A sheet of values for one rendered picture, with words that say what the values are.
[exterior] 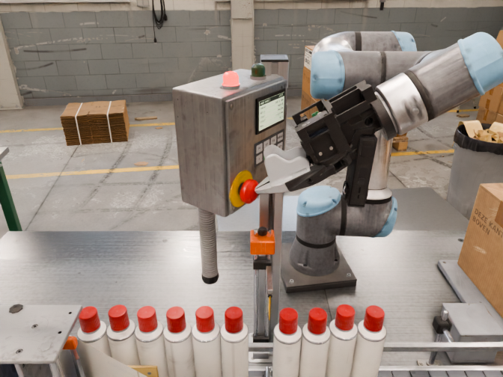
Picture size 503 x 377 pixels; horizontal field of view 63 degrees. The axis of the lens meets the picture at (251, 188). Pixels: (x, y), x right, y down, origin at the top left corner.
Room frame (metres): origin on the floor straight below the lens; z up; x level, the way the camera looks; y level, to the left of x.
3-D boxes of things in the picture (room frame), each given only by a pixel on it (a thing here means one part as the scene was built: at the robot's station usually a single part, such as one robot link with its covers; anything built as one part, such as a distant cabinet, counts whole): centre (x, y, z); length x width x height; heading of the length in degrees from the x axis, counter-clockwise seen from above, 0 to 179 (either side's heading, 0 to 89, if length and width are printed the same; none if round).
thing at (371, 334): (0.55, -0.22, 0.98); 0.05 x 0.05 x 0.20
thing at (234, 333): (0.55, 0.03, 0.98); 0.05 x 0.05 x 0.20
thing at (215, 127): (0.64, 0.03, 1.38); 0.17 x 0.10 x 0.19; 145
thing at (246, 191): (0.56, 0.01, 1.32); 0.04 x 0.03 x 0.04; 145
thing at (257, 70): (0.65, -0.01, 1.49); 0.03 x 0.03 x 0.02
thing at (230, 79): (0.59, 0.03, 1.49); 0.03 x 0.03 x 0.02
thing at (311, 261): (1.00, -0.19, 0.90); 0.15 x 0.15 x 0.10
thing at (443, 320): (0.63, -0.41, 0.91); 0.07 x 0.03 x 0.16; 0
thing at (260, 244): (0.60, -0.02, 1.05); 0.10 x 0.04 x 0.33; 0
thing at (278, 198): (0.70, -0.04, 1.16); 0.04 x 0.04 x 0.67; 0
